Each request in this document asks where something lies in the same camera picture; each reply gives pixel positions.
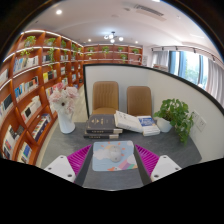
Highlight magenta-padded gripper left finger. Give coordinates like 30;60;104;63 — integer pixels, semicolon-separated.
43;143;94;187

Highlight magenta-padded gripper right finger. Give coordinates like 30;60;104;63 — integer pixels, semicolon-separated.
134;143;183;186

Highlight pastel cloud print mouse pad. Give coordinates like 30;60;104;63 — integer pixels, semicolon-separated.
91;140;139;173

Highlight blue and white book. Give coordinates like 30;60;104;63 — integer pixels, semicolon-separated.
137;115;161;137

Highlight thick dark hardcover book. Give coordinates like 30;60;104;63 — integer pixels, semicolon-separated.
83;130;120;140
85;114;124;135

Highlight green potted plant white pot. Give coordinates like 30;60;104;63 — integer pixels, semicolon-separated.
153;98;195;144

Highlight thick white book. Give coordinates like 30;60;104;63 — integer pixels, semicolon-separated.
113;110;145;134

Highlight pink flower bouquet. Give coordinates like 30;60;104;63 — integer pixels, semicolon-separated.
48;82;80;116

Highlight tan upholstered chair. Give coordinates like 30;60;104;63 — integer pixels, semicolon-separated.
91;80;120;116
126;85;153;118

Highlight orange wooden bookshelf unit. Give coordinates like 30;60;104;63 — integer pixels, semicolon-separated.
0;29;144;166

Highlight white sheer curtain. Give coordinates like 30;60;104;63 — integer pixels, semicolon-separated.
203;56;224;108

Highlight large glass window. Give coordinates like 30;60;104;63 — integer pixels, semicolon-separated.
166;49;209;89

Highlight ceiling lights cluster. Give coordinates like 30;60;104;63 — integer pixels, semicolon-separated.
103;31;125;44

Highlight ceiling air vent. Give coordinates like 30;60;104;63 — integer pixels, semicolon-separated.
133;3;165;18

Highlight white wall socket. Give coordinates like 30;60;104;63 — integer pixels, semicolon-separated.
196;116;208;132
192;110;200;124

